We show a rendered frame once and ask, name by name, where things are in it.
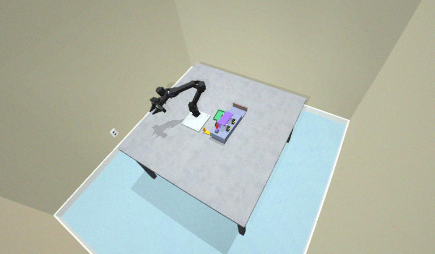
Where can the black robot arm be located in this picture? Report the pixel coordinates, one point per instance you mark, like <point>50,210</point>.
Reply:
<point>174,91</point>

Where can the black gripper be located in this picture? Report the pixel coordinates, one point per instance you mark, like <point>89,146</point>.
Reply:
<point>159,108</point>

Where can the green tray floor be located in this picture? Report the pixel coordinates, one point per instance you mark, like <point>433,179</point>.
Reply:
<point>218,115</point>

